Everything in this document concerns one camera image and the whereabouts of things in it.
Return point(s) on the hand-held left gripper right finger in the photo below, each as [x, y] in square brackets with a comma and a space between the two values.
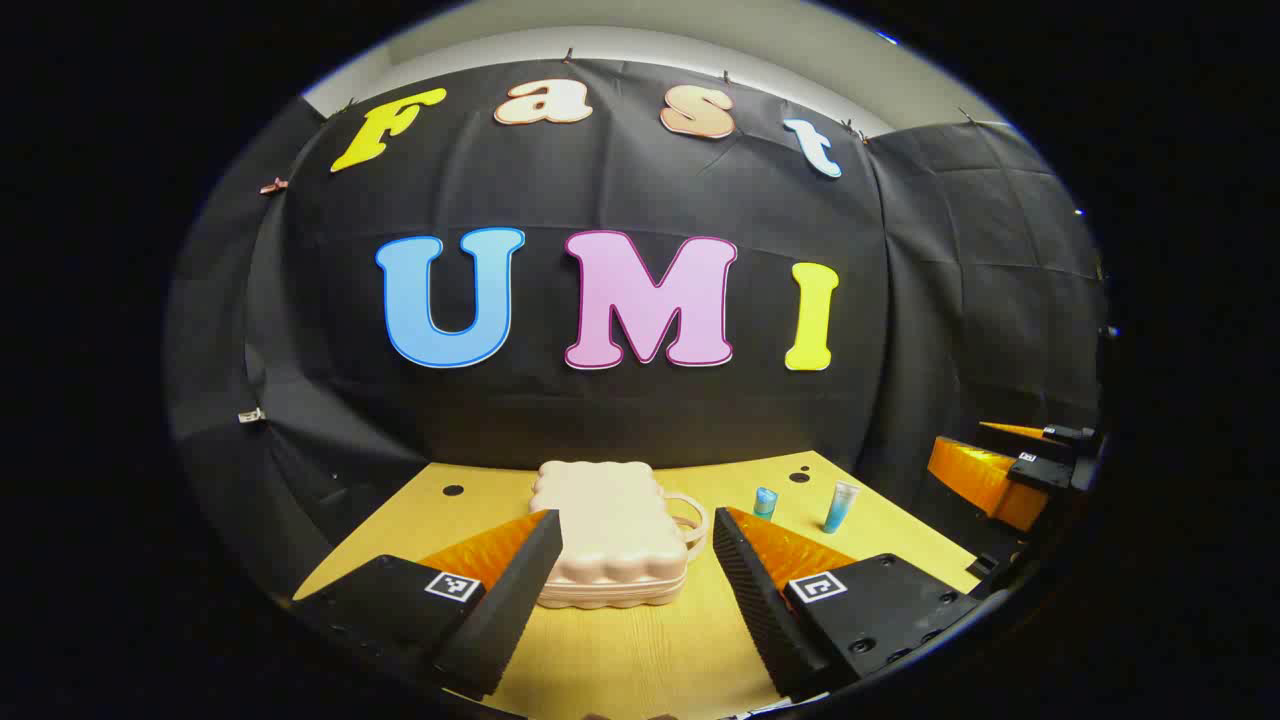
[750, 590]

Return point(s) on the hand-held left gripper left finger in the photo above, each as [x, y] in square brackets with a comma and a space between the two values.
[520, 590]

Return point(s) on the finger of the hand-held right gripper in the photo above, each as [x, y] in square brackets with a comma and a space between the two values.
[1070, 434]
[1040, 472]

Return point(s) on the small blue cap bottle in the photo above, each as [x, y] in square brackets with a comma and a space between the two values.
[765, 503]

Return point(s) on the pink suitcase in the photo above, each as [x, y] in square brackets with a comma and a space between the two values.
[610, 530]

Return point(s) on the blue and white tube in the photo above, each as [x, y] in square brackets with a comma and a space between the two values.
[840, 508]

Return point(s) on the black backdrop cloth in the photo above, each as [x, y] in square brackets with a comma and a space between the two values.
[600, 420]

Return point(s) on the silver clip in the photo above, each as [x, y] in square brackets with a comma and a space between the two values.
[250, 415]

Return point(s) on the copper clip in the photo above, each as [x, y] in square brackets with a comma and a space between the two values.
[272, 186]

